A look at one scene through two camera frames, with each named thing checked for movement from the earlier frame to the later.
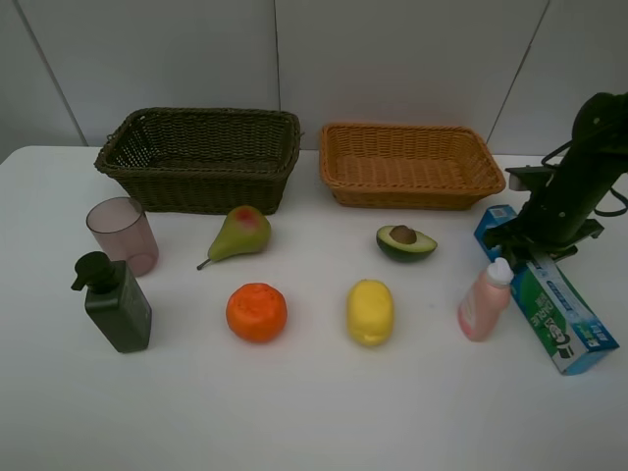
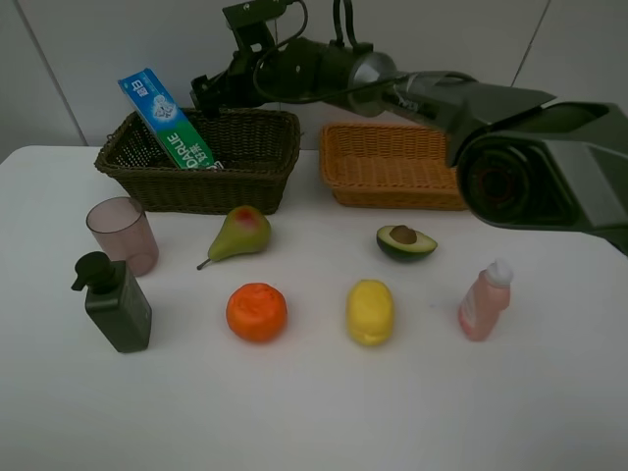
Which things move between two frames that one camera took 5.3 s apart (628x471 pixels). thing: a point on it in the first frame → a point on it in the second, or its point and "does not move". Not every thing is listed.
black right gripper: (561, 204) → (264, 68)
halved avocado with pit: (402, 242) does not move
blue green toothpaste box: (574, 335) → (179, 140)
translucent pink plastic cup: (123, 232) does not move
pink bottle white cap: (486, 301) does not move
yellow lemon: (370, 313) does not move
